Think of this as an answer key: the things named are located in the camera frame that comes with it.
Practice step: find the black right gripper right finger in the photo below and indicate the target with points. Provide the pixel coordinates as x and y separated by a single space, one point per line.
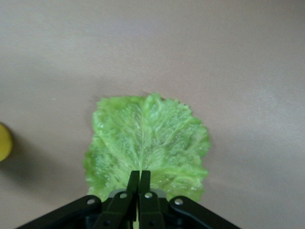
150 210

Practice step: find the yellow squeeze sauce bottle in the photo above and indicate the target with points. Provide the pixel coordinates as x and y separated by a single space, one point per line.
4 143

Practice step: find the green lettuce leaf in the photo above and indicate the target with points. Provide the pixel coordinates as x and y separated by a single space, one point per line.
147 138

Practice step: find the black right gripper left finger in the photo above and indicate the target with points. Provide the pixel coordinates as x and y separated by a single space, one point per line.
119 207

